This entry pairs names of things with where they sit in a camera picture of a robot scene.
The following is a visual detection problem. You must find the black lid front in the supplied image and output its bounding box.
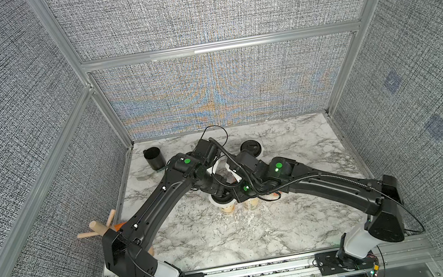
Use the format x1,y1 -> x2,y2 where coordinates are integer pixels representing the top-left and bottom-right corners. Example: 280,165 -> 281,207
240,140 -> 263,157

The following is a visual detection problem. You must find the black lid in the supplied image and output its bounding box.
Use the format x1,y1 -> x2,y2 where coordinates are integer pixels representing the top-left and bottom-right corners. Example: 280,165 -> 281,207
210,191 -> 235,205
240,140 -> 263,157

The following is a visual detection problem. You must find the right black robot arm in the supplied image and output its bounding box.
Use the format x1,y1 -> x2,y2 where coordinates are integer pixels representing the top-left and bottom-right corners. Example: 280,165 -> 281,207
227,152 -> 406,271

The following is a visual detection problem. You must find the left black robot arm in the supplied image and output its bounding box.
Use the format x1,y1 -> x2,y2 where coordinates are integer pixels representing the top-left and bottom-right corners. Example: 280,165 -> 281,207
101,139 -> 224,277

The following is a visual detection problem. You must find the black cylindrical cup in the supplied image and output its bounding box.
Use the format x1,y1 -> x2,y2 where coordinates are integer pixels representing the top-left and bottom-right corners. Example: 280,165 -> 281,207
143,146 -> 166,171

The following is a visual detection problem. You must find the wooden peg rack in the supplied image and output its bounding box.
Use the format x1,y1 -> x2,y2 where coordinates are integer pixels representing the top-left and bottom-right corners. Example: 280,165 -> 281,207
74,207 -> 130,268

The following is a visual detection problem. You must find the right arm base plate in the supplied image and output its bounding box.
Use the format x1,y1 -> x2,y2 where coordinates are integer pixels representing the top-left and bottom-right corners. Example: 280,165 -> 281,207
314,251 -> 379,277

